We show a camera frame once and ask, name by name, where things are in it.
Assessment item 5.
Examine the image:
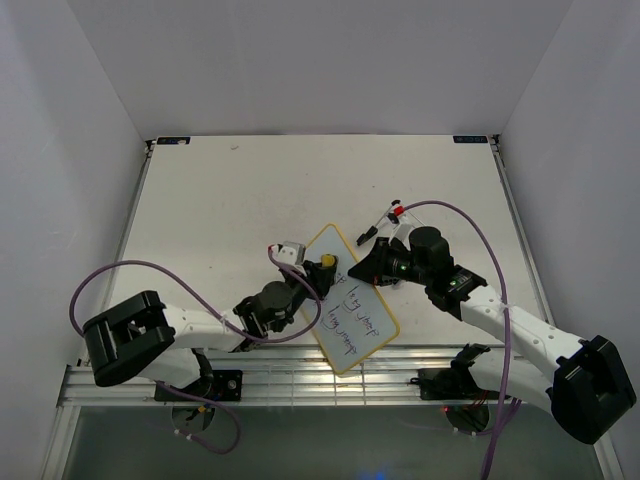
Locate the yellow framed whiteboard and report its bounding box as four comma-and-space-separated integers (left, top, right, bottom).
305, 223, 400, 376

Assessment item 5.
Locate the blue left corner label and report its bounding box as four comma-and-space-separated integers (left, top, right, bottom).
156, 136, 191, 145

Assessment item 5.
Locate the aluminium frame rail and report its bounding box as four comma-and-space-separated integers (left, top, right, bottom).
57, 347, 531, 409

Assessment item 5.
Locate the blue right corner label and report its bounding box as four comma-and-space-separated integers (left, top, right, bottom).
452, 135, 489, 144

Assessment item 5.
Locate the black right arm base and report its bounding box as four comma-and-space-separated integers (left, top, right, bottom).
409, 367, 482, 400

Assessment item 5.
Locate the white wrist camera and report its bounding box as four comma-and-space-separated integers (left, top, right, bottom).
391, 223, 414, 242
268, 241, 306, 268

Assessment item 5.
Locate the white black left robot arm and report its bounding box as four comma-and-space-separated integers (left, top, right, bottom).
74, 254, 339, 400

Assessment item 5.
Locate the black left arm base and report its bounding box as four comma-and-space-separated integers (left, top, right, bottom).
165, 369, 243, 402

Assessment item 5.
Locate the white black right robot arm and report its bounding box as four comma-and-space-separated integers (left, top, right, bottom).
348, 227, 637, 445

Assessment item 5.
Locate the purple cable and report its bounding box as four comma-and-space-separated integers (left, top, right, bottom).
69, 252, 324, 456
394, 199, 524, 480

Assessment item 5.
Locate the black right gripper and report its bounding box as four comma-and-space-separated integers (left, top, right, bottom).
347, 237, 431, 287

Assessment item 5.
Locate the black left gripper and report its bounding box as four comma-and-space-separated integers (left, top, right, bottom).
271, 261, 337, 333

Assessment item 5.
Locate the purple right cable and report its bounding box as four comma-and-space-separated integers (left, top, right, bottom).
394, 199, 524, 480

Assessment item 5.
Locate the blue corner label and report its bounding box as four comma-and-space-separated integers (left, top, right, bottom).
156, 136, 191, 145
452, 135, 489, 144

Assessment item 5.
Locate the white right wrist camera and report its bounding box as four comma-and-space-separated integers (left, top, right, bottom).
391, 223, 414, 242

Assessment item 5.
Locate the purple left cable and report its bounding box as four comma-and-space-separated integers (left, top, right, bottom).
69, 252, 324, 456

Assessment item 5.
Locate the yellow bone-shaped eraser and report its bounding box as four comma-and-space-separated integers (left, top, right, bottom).
320, 254, 338, 268

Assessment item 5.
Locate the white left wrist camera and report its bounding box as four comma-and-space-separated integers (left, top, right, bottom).
268, 241, 306, 268

